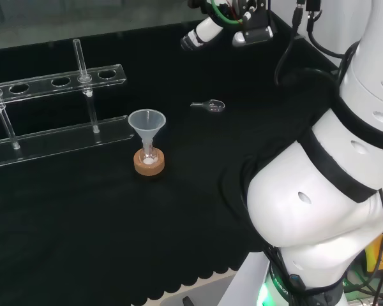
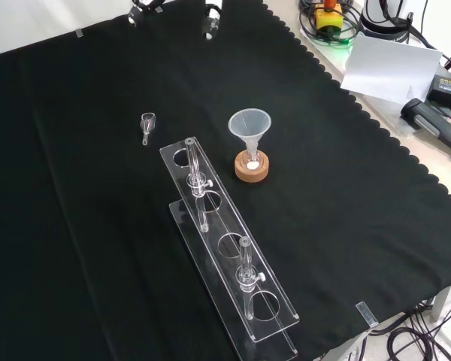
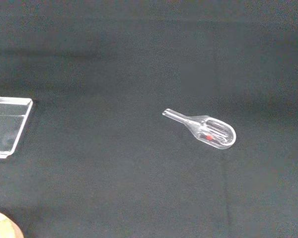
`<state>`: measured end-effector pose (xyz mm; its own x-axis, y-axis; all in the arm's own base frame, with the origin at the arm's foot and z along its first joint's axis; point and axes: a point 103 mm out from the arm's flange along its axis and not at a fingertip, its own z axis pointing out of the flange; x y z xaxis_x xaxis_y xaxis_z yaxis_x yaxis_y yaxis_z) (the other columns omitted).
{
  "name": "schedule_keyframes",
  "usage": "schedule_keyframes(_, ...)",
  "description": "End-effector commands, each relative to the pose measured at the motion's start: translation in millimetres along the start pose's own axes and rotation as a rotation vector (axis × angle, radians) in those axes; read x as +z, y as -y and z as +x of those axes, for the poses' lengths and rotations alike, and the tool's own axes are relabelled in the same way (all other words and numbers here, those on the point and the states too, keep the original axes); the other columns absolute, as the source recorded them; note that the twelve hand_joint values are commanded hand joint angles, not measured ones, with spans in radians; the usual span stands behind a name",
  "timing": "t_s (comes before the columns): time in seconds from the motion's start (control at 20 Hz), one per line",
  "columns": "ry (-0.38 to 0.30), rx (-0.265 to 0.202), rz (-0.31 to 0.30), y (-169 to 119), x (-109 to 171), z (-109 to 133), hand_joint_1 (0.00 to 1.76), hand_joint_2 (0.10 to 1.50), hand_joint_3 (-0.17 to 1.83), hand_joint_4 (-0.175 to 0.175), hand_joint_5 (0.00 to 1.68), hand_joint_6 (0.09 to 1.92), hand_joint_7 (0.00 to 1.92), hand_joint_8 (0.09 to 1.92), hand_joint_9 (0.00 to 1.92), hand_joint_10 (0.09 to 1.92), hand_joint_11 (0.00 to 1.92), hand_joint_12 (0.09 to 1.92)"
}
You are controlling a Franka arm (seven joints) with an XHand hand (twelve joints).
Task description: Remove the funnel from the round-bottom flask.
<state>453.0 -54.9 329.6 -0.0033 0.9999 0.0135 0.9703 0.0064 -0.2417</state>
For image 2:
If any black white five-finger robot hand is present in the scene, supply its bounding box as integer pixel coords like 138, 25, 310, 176
126, 0, 223, 41

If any cork ring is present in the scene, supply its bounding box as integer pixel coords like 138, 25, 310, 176
234, 148, 271, 184

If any black grey handheld device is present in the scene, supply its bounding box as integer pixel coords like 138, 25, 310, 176
399, 98, 451, 161

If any clear tape strip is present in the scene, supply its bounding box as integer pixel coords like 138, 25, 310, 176
355, 301, 380, 328

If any glass round-bottom flask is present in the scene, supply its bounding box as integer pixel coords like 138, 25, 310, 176
239, 144, 263, 172

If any white table leg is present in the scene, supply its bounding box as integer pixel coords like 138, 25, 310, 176
431, 280, 451, 323

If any black power adapter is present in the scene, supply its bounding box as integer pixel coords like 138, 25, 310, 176
426, 73, 451, 112

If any black bench cloth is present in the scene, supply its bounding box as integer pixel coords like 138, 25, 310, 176
0, 0, 451, 361

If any pale board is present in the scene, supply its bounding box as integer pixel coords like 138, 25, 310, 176
340, 32, 444, 105

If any yellow stop button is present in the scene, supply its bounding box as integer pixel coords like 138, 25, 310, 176
314, 0, 344, 33

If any translucent plastic funnel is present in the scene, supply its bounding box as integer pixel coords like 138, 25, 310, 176
227, 108, 272, 161

